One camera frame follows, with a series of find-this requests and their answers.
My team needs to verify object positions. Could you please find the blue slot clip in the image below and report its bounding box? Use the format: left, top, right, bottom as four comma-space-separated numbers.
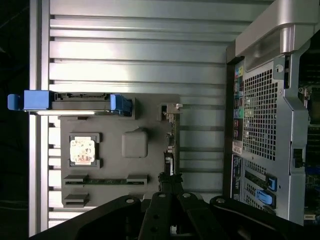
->
255, 189, 271, 206
266, 176, 279, 191

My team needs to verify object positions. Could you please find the green RAM stick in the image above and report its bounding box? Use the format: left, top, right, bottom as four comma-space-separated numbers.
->
65, 177, 148, 185

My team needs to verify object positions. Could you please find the silver CPU chip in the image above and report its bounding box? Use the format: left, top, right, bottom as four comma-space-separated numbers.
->
69, 136, 96, 164

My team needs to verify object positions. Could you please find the grey parts rack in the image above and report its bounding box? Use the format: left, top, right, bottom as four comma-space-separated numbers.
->
57, 93, 185, 209

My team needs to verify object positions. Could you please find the open PC case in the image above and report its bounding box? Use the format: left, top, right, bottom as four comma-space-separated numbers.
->
223, 0, 320, 227

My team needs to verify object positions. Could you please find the green motherboard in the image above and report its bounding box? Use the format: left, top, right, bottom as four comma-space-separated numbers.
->
298, 48, 320, 223

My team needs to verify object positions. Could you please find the hard disk with blue caddy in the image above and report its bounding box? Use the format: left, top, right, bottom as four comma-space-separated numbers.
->
7, 90, 133, 117

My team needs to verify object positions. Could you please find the light grey case handle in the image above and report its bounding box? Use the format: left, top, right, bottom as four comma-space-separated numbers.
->
234, 19, 320, 73

